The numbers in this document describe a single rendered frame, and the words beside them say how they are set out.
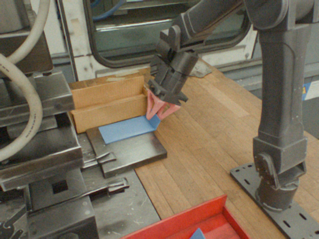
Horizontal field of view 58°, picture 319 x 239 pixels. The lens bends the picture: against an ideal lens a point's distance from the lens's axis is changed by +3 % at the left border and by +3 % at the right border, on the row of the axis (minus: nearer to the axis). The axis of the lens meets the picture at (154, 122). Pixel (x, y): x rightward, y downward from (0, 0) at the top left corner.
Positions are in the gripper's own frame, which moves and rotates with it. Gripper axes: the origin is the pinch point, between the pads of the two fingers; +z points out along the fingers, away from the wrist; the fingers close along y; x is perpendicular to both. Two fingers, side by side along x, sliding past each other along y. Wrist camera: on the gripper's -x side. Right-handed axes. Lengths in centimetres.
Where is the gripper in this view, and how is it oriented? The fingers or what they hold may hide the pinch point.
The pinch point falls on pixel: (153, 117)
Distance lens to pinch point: 76.1
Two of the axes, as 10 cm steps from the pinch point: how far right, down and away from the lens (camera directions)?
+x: 4.1, 5.5, -7.3
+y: -8.0, -1.8, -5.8
